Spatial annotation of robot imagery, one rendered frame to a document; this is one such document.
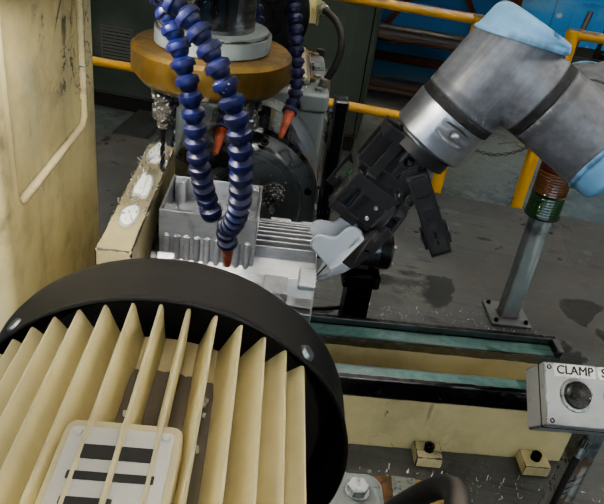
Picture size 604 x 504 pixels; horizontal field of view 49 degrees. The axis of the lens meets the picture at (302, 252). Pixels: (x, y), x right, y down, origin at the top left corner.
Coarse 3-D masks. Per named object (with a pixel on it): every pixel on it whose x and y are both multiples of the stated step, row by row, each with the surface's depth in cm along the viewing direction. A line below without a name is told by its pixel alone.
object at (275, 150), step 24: (264, 120) 104; (264, 144) 101; (288, 144) 103; (312, 144) 116; (216, 168) 104; (264, 168) 104; (288, 168) 104; (312, 168) 106; (264, 192) 104; (288, 192) 106; (312, 192) 107; (264, 216) 108; (288, 216) 108; (312, 216) 109
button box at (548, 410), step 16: (528, 368) 76; (544, 368) 72; (560, 368) 72; (576, 368) 73; (592, 368) 73; (528, 384) 76; (544, 384) 72; (560, 384) 72; (592, 384) 72; (528, 400) 75; (544, 400) 71; (560, 400) 71; (592, 400) 71; (528, 416) 75; (544, 416) 71; (560, 416) 71; (576, 416) 71; (592, 416) 71; (576, 432) 74; (592, 432) 73
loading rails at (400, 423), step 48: (336, 336) 99; (384, 336) 101; (432, 336) 102; (480, 336) 103; (528, 336) 104; (384, 384) 91; (432, 384) 91; (480, 384) 94; (384, 432) 95; (432, 432) 96; (480, 432) 96; (528, 432) 96
